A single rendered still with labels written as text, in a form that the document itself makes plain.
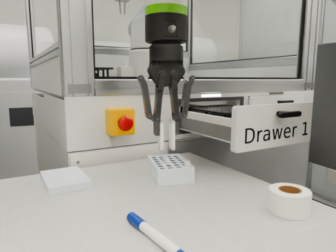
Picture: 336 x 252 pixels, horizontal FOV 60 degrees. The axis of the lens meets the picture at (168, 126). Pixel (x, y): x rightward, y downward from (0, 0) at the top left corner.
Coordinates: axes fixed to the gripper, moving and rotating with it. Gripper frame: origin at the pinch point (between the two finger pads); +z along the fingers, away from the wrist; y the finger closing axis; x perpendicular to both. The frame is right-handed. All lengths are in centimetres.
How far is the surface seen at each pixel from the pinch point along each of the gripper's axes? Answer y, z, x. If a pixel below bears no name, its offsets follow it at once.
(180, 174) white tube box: 1.9, 7.9, -5.2
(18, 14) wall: -99, -89, 332
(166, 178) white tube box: -1.2, 8.5, -5.2
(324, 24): 167, -57, 142
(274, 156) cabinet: 53, 18, 35
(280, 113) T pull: 26.9, -4.8, -4.0
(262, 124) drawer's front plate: 23.8, -1.8, -1.7
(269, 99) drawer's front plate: 48, -5, 32
